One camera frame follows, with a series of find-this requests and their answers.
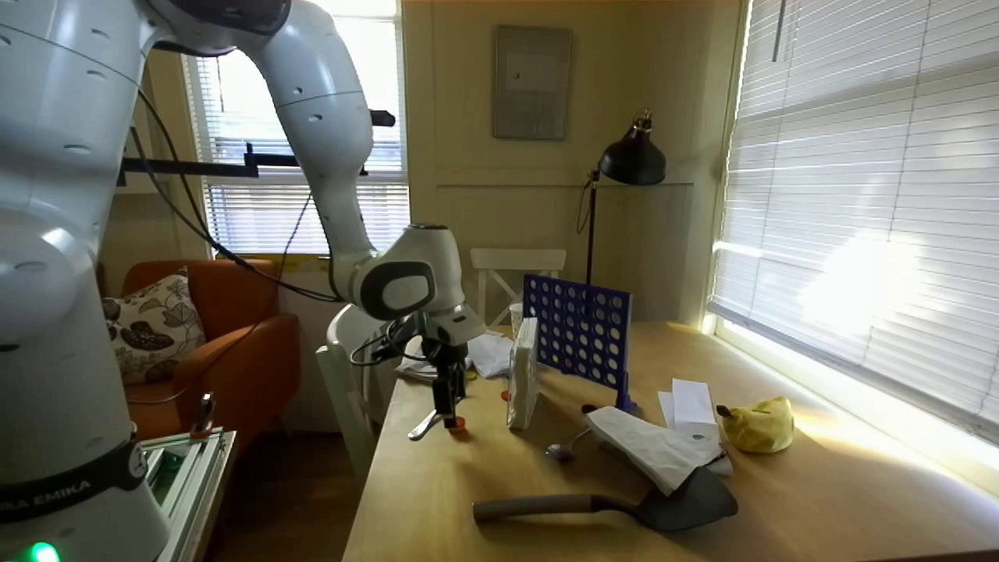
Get silver metal fork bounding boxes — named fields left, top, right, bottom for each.
left=405, top=407, right=445, bottom=443

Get blue grid gameboard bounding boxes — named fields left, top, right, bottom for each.
left=518, top=270, right=639, bottom=414

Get black floor lamp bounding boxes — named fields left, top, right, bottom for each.
left=576, top=114, right=668, bottom=289

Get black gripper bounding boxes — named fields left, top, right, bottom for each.
left=419, top=306, right=473, bottom=427

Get grey wall panel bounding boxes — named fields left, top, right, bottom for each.
left=489, top=22, right=578, bottom=144

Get small red black tool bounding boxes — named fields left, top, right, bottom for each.
left=187, top=386, right=218, bottom=443

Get large white window blinds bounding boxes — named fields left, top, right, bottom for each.
left=710, top=0, right=999, bottom=431

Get stack of white frames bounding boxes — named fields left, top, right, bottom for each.
left=135, top=425, right=245, bottom=562

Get orange armchair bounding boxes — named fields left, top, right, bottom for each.
left=120, top=257, right=307, bottom=447

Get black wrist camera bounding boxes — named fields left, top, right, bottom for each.
left=385, top=311, right=430, bottom=365

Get small window with blinds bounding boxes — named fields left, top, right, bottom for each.
left=183, top=0, right=415, bottom=286

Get white paper booklet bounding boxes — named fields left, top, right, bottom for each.
left=583, top=401, right=731, bottom=498

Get white embossed box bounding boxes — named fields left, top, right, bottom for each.
left=507, top=314, right=544, bottom=435

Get leaf patterned cushion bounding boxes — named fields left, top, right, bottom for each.
left=99, top=270, right=208, bottom=386

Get white mount plate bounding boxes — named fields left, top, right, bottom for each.
left=452, top=303, right=489, bottom=344

